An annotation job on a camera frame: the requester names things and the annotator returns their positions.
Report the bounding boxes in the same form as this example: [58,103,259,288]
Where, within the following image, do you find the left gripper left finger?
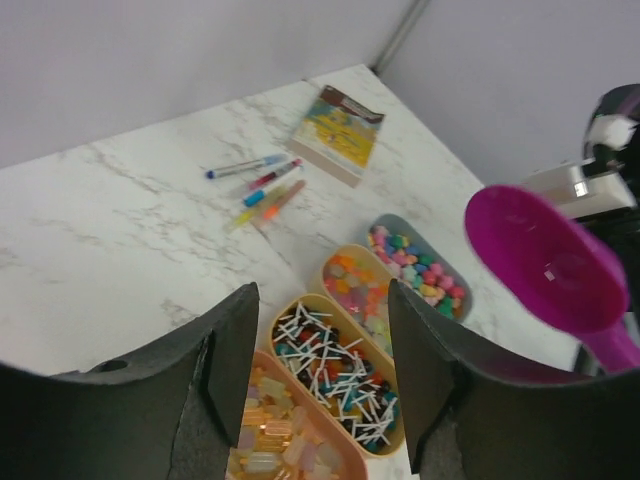
[1,283,260,479]

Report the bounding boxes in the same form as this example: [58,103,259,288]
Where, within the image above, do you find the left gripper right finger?
[388,281,639,479]

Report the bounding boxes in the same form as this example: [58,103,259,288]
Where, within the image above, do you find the magenta plastic scoop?
[464,185,639,372]

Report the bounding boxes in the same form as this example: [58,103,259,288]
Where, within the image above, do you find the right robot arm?
[522,84,639,283]

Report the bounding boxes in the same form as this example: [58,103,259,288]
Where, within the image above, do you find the peach tray of gummy candies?
[226,351,368,480]

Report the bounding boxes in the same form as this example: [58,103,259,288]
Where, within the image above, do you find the tan tray of lollipops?
[268,294,405,458]

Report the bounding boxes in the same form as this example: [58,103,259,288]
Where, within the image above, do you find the grey tray of colourful stars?
[364,214,472,323]

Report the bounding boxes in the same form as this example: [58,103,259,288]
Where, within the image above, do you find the tan tray of translucent stars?
[308,244,393,361]

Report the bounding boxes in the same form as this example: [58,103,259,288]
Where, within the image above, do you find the red blue pen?
[248,159,302,191]

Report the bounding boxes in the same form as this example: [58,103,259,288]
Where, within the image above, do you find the yellow illustrated book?
[285,85,385,187]

